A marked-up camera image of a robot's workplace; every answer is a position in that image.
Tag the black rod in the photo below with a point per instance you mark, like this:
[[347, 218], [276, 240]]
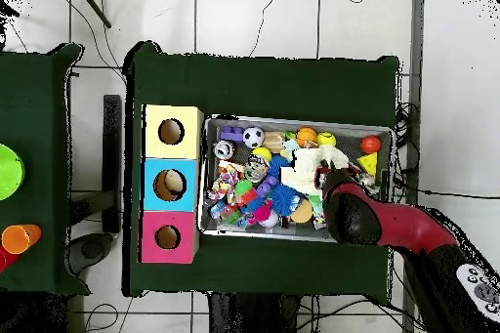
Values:
[[92, 5]]

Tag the yellow smiley ball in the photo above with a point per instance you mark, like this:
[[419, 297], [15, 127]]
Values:
[[326, 138]]

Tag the black and white soccer ball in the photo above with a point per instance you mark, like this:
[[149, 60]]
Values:
[[254, 137]]

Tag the orange plastic cup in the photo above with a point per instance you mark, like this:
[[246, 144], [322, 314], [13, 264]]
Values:
[[19, 238]]

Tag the yellow cheese wedge toy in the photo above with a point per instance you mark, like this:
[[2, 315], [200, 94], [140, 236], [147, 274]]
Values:
[[369, 165]]

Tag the clear mesh bin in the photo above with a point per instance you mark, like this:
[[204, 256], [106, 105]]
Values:
[[234, 227]]

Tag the red ball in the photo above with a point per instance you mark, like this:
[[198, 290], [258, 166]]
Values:
[[370, 144]]

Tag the orange toy basketball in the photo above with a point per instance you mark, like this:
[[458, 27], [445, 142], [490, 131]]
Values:
[[307, 136]]

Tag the crushed red drink can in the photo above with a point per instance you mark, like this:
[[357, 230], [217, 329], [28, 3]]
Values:
[[223, 150]]

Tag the yellow tennis ball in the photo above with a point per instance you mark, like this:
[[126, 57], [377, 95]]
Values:
[[261, 155]]

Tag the multicolour patterned cloth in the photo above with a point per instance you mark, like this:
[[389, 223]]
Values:
[[224, 184]]

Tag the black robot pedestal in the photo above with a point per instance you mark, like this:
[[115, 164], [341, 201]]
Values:
[[250, 316]]

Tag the blue spiky rubber ball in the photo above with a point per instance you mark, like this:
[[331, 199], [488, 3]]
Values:
[[286, 200]]

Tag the green plastic bowl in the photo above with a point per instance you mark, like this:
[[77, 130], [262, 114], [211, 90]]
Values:
[[9, 170]]

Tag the cream knitted cloth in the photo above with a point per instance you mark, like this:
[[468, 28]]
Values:
[[308, 165]]

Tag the wooden box with three holes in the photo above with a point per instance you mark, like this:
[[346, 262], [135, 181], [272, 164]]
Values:
[[187, 184]]

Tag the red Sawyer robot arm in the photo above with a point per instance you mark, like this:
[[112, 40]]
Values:
[[391, 227]]

